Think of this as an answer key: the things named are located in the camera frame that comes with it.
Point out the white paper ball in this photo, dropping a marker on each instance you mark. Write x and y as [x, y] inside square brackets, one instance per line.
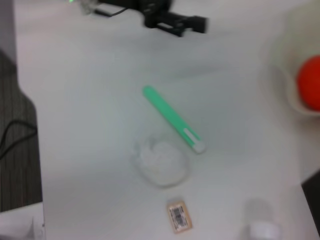
[162, 165]

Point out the beige eraser with barcode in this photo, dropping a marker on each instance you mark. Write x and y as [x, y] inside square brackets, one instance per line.
[180, 216]

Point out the clear water bottle green label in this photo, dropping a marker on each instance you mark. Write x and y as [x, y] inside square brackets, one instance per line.
[262, 225]

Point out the pale green glass fruit plate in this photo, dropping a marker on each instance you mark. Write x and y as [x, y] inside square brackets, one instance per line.
[287, 85]

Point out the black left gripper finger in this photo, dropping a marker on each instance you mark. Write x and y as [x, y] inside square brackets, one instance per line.
[198, 23]

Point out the green pen white tip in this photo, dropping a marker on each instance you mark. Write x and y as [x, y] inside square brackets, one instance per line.
[170, 117]

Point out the black mesh pen holder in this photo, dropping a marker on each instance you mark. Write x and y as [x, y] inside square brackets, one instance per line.
[313, 197]

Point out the red-orange toy orange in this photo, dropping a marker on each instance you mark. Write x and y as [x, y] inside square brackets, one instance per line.
[310, 82]

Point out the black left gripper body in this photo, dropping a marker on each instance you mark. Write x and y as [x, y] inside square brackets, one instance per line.
[140, 3]

